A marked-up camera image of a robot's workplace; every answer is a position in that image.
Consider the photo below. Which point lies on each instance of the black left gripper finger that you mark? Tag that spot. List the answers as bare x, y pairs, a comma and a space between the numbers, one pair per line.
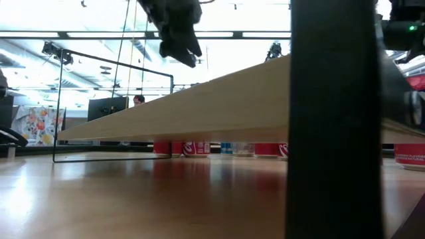
179, 53
196, 44

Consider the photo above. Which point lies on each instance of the wooden shelf with black legs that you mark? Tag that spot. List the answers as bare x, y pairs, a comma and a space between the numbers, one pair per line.
199, 109

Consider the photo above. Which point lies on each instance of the red cherry Coca-Cola Zero can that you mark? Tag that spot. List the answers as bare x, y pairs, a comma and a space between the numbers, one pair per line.
410, 156

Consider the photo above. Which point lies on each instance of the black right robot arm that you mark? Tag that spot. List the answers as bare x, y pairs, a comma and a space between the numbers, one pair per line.
405, 30

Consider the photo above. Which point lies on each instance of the person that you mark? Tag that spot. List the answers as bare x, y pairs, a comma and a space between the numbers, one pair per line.
139, 99

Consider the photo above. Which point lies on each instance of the black computer monitor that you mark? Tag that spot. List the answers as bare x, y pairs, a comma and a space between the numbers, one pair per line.
106, 108

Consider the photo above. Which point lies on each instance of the blue silver Red Bull can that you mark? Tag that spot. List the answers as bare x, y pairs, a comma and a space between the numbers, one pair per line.
226, 148

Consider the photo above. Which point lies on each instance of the floral patterned cloth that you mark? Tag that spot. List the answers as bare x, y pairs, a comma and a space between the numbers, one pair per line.
40, 126

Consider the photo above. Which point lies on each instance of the black equipment box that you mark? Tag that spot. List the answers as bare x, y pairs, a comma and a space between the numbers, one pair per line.
6, 113

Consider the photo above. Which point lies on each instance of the black chair armrest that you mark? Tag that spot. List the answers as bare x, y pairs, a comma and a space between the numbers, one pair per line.
13, 139

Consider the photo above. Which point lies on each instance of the grey metal post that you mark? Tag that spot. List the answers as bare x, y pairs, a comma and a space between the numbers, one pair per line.
11, 152

